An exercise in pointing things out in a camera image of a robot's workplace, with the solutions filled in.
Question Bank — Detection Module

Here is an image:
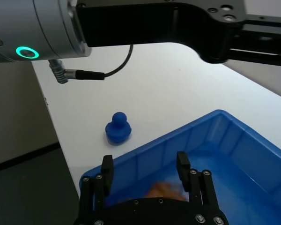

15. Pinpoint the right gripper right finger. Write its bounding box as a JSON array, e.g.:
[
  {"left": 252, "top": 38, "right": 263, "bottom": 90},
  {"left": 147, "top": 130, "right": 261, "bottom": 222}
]
[{"left": 176, "top": 151, "right": 228, "bottom": 225}]

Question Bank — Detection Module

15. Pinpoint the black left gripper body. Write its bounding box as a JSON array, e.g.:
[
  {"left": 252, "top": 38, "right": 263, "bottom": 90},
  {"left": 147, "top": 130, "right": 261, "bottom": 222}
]
[{"left": 75, "top": 0, "right": 249, "bottom": 64}]

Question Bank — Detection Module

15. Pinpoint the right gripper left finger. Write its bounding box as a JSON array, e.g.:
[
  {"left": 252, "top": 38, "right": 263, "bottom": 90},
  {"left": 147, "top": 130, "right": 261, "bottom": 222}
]
[{"left": 75, "top": 154, "right": 115, "bottom": 225}]

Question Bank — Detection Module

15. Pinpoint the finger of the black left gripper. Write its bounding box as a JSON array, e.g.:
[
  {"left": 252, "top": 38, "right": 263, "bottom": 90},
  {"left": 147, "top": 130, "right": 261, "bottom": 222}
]
[{"left": 229, "top": 13, "right": 281, "bottom": 69}]

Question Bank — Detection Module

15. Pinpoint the orange object in bin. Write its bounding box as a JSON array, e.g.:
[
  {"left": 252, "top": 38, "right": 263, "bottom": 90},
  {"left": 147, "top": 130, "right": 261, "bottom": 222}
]
[{"left": 147, "top": 180, "right": 188, "bottom": 203}]

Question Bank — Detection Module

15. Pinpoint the blue toy duck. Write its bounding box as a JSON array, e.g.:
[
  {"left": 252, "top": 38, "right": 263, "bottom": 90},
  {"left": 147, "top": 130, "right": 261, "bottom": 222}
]
[{"left": 104, "top": 112, "right": 133, "bottom": 146}]

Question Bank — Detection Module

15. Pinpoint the blue plastic bin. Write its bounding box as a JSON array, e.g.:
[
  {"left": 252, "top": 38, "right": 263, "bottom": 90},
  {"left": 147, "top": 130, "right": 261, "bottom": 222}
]
[{"left": 79, "top": 109, "right": 281, "bottom": 225}]

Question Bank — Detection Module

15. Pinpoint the dark cable with silver plug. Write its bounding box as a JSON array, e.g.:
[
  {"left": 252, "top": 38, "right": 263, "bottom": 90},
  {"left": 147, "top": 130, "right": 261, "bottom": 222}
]
[{"left": 48, "top": 44, "right": 134, "bottom": 84}]

